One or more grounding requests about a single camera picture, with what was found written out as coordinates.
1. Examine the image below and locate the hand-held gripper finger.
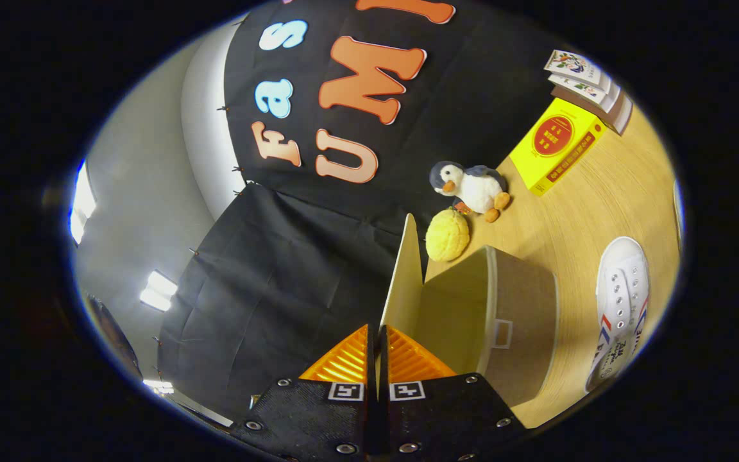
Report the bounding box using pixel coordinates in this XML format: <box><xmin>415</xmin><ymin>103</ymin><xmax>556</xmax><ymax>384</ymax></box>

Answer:
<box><xmin>228</xmin><ymin>323</ymin><xmax>380</xmax><ymax>462</ymax></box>
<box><xmin>378</xmin><ymin>324</ymin><xmax>527</xmax><ymax>462</ymax></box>

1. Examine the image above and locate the white shoe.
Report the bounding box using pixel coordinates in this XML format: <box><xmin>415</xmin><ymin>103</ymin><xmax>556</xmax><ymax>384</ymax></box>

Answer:
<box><xmin>584</xmin><ymin>236</ymin><xmax>651</xmax><ymax>393</ymax></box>

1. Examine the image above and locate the yellow plush ball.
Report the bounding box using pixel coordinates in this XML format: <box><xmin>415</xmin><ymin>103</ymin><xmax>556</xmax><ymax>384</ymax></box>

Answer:
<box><xmin>425</xmin><ymin>209</ymin><xmax>471</xmax><ymax>262</ymax></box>

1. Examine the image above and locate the penguin plush toy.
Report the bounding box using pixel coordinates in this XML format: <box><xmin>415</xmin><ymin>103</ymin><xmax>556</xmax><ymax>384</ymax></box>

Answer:
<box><xmin>429</xmin><ymin>160</ymin><xmax>511</xmax><ymax>223</ymax></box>

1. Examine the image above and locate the yellow book with red label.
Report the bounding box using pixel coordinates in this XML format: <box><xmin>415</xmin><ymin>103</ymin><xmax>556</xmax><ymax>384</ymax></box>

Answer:
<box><xmin>509</xmin><ymin>98</ymin><xmax>606</xmax><ymax>197</ymax></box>

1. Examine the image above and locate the white illustrated book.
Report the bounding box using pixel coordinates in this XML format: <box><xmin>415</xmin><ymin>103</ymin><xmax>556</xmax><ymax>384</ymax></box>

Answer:
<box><xmin>548</xmin><ymin>74</ymin><xmax>620</xmax><ymax>113</ymax></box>
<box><xmin>543</xmin><ymin>49</ymin><xmax>604</xmax><ymax>90</ymax></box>

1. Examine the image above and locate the brown cover book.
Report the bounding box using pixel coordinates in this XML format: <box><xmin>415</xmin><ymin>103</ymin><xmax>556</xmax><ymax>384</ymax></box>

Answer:
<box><xmin>550</xmin><ymin>87</ymin><xmax>634</xmax><ymax>135</ymax></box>

